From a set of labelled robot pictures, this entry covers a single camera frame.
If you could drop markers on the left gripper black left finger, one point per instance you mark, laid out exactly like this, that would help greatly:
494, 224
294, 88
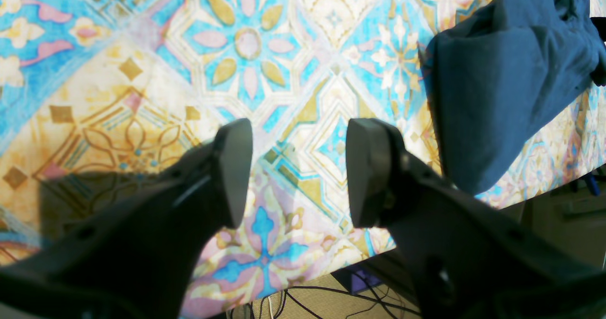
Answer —
134, 260

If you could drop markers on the dark navy t-shirt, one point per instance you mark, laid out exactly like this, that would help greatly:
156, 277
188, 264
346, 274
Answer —
499, 76

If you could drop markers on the patterned tile tablecloth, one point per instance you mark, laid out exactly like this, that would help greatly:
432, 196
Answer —
98, 96

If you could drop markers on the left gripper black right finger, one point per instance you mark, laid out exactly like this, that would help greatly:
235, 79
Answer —
465, 259

